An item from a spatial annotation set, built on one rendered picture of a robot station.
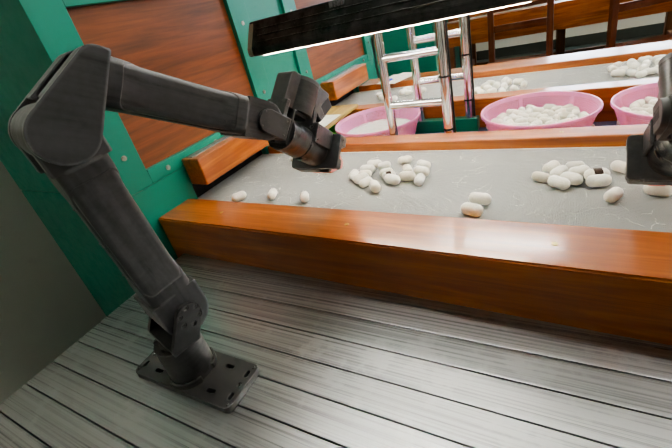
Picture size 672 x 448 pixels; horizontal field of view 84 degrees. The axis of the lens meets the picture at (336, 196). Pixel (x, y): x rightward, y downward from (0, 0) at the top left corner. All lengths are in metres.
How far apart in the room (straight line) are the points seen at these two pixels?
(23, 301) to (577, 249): 1.74
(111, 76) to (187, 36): 0.62
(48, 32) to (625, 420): 1.00
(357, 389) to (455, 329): 0.16
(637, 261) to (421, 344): 0.28
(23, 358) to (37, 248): 0.40
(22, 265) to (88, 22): 1.09
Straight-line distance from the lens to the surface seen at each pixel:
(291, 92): 0.62
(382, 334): 0.58
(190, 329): 0.56
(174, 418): 0.62
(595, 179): 0.75
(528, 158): 0.87
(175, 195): 0.98
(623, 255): 0.57
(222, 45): 1.15
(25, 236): 1.79
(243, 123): 0.54
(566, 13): 3.43
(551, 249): 0.56
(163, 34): 1.03
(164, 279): 0.53
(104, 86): 0.46
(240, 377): 0.59
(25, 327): 1.86
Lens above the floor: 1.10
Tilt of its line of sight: 26 degrees down
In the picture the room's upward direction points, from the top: 14 degrees counter-clockwise
